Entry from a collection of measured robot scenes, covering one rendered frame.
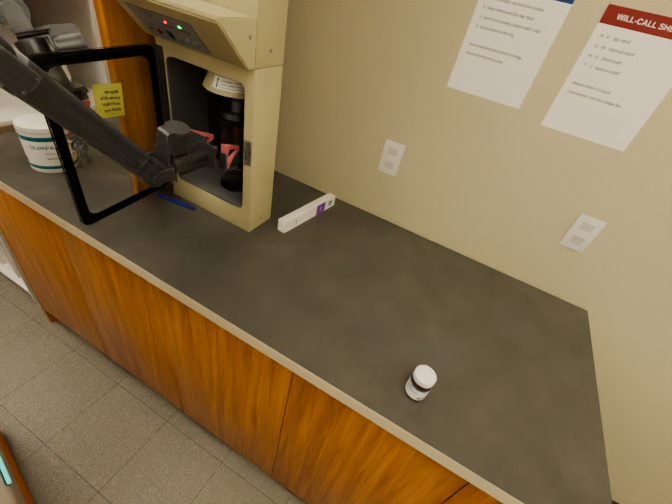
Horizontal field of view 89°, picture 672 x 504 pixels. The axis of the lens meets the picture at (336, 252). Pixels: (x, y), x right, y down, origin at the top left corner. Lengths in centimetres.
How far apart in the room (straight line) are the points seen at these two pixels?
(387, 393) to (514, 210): 72
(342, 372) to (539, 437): 44
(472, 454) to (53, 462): 153
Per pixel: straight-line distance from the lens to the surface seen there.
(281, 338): 83
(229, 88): 101
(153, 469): 174
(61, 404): 197
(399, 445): 91
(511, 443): 89
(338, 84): 128
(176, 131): 92
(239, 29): 85
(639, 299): 140
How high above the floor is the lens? 162
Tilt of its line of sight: 39 degrees down
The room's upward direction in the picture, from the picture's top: 14 degrees clockwise
